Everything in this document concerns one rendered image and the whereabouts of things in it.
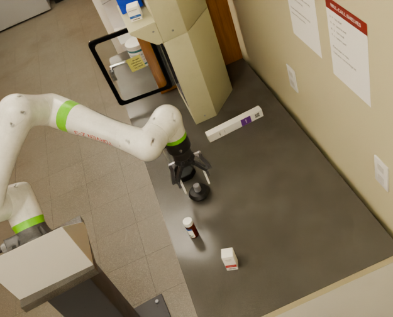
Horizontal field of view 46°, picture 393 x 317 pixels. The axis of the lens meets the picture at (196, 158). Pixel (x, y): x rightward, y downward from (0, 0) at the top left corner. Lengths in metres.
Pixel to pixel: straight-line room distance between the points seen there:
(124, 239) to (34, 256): 1.45
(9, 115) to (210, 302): 0.92
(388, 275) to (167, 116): 0.93
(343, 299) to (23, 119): 1.24
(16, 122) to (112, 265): 1.70
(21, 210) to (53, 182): 2.07
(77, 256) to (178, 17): 1.04
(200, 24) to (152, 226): 1.57
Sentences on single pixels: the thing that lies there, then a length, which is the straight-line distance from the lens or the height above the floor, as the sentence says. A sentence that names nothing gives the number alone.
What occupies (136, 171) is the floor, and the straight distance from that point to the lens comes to 3.62.
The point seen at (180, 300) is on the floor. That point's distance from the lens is 2.82.
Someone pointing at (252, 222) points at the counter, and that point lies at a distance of 1.78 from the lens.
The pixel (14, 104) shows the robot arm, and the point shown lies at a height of 1.62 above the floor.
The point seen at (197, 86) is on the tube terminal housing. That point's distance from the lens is 2.15.
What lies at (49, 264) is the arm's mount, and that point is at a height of 1.05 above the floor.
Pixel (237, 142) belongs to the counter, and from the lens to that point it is 2.09.
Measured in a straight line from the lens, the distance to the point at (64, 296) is 2.10.
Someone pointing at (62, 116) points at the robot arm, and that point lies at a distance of 1.71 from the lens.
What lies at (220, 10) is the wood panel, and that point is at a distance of 2.45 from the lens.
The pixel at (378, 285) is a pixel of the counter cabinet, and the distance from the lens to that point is 1.76.
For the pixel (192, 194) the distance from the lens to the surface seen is 1.90.
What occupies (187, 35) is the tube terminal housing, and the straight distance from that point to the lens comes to 2.02.
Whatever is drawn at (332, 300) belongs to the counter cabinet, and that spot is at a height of 0.83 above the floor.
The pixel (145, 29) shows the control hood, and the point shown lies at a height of 1.50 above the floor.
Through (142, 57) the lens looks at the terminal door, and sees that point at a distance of 2.37.
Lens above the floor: 2.34
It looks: 42 degrees down
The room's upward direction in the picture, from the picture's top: 23 degrees counter-clockwise
